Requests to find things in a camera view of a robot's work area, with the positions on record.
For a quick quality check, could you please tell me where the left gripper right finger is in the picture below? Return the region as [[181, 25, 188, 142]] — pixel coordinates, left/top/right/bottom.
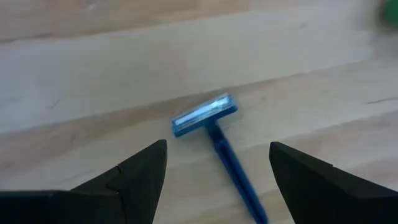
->
[[269, 141, 398, 224]]

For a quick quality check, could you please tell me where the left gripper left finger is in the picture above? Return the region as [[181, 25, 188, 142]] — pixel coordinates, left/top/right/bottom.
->
[[0, 139, 169, 224]]

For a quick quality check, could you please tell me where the blue disposable razor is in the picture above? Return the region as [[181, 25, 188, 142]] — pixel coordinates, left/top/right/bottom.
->
[[170, 92, 270, 224]]

